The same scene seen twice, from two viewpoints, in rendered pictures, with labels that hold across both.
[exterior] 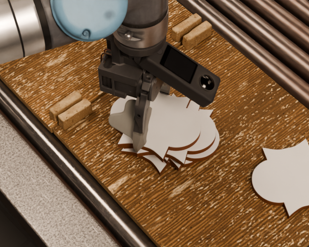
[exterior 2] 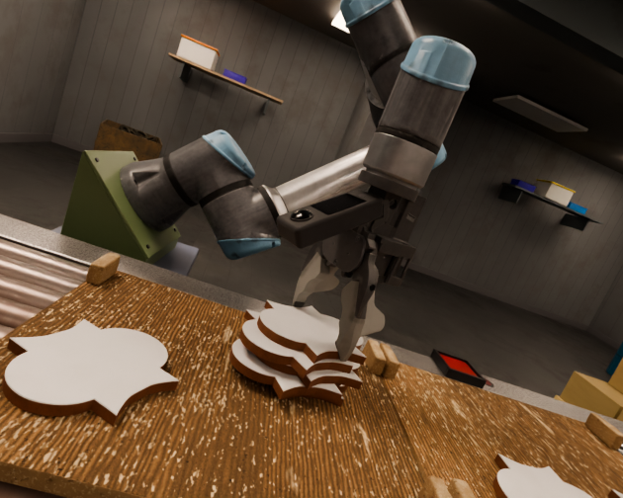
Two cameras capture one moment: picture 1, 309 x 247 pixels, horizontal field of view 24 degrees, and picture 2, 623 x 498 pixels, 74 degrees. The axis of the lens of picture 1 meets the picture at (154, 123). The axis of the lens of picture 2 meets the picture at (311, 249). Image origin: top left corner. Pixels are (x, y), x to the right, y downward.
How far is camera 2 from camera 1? 1.20 m
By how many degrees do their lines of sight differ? 97
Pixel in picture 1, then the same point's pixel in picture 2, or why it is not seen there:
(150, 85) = not seen: hidden behind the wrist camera
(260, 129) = (202, 419)
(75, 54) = (461, 422)
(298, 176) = (95, 359)
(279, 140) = (158, 413)
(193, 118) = (286, 333)
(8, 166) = not seen: hidden behind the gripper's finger
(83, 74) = (426, 404)
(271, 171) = (142, 355)
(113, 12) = not seen: outside the picture
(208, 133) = (256, 336)
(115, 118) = (331, 280)
